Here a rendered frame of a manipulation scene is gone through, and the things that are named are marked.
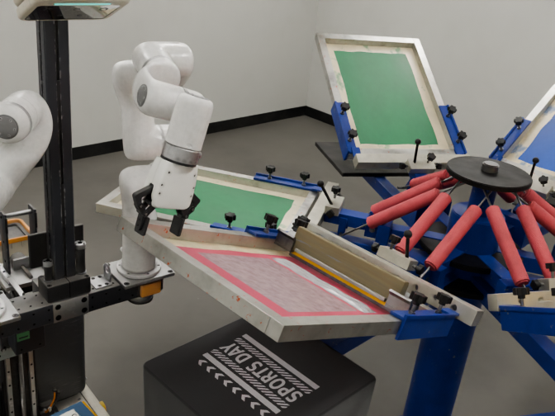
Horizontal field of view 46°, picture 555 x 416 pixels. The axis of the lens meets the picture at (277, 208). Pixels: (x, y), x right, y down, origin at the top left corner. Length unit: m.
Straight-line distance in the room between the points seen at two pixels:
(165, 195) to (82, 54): 4.35
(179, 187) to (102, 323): 2.41
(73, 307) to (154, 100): 0.72
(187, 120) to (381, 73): 2.26
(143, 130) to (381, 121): 1.70
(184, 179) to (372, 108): 2.03
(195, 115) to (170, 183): 0.15
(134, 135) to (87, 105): 4.01
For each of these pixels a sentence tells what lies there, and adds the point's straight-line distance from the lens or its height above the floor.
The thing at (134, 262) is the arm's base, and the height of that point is 1.18.
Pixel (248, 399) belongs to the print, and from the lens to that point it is 1.78.
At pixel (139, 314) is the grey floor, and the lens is 3.74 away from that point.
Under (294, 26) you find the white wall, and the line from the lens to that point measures 7.11.
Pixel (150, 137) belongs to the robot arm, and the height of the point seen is 1.54.
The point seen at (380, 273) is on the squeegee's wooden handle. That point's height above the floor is 1.22.
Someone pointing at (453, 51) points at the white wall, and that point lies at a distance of 6.37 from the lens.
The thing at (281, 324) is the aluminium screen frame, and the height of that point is 1.38.
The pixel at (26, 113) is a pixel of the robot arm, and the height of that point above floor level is 1.68.
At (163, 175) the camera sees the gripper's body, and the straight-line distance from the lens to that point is 1.30.
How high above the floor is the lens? 2.12
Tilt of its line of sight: 25 degrees down
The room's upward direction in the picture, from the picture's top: 6 degrees clockwise
